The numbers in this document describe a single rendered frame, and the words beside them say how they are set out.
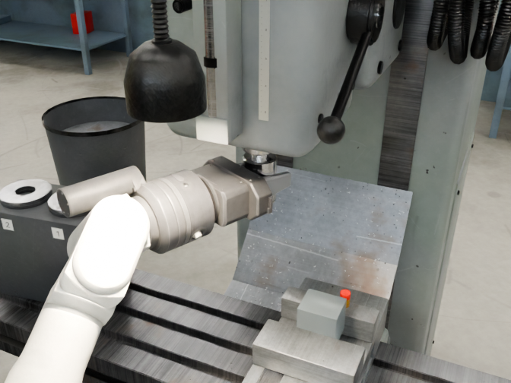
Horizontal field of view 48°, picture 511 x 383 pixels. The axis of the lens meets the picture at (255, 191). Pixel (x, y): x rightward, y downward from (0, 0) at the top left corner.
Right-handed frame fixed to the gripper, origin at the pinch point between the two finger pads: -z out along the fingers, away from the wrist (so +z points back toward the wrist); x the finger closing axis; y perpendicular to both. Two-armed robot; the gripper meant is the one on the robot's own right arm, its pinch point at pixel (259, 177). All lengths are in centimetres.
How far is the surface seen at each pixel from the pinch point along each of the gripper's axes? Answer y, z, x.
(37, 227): 16.2, 20.4, 33.9
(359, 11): -23.0, -6.0, -9.8
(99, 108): 66, -74, 208
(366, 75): -13.1, -13.8, -5.7
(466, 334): 122, -132, 24
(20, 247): 21.1, 22.7, 37.6
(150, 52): -23.2, 22.1, -11.2
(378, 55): -15.6, -15.6, -5.9
